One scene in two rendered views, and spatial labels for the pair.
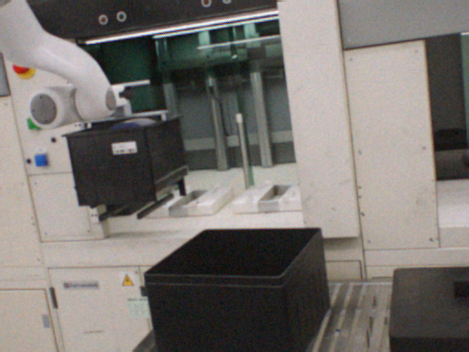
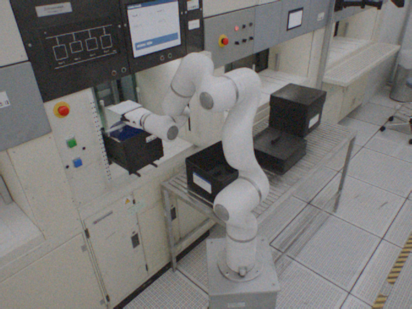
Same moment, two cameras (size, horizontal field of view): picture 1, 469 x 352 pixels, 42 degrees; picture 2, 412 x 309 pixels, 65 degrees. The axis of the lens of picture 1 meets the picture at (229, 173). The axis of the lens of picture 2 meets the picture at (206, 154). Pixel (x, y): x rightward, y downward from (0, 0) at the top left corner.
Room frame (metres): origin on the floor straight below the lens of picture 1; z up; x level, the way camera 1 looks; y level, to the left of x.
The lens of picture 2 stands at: (0.63, 1.34, 1.88)
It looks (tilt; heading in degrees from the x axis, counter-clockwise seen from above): 33 degrees down; 294
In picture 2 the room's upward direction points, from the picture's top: 2 degrees counter-clockwise
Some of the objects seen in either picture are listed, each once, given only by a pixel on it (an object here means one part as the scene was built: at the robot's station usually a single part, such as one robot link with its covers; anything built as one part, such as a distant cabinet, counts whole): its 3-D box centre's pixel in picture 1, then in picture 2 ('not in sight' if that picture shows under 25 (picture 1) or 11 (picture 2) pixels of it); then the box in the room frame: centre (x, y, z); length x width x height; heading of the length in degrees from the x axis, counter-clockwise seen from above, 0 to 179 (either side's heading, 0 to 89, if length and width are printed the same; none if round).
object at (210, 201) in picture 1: (190, 200); not in sight; (1.81, 0.13, 0.89); 0.22 x 0.21 x 0.04; 161
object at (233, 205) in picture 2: not in sight; (236, 212); (0.89, 0.50, 1.07); 0.19 x 0.12 x 0.24; 70
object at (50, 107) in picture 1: (63, 104); (163, 127); (1.27, 0.32, 1.25); 0.13 x 0.09 x 0.08; 161
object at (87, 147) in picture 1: (128, 148); (130, 137); (1.51, 0.24, 1.11); 0.24 x 0.20 x 0.32; 71
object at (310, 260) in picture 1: (242, 291); (221, 171); (1.14, 0.01, 0.85); 0.28 x 0.28 x 0.17; 65
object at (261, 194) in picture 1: (276, 194); not in sight; (1.72, -0.13, 0.89); 0.22 x 0.21 x 0.04; 161
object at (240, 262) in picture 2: not in sight; (241, 247); (0.88, 0.47, 0.85); 0.19 x 0.19 x 0.18
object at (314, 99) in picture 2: not in sight; (296, 110); (0.89, -0.82, 0.89); 0.29 x 0.29 x 0.25; 72
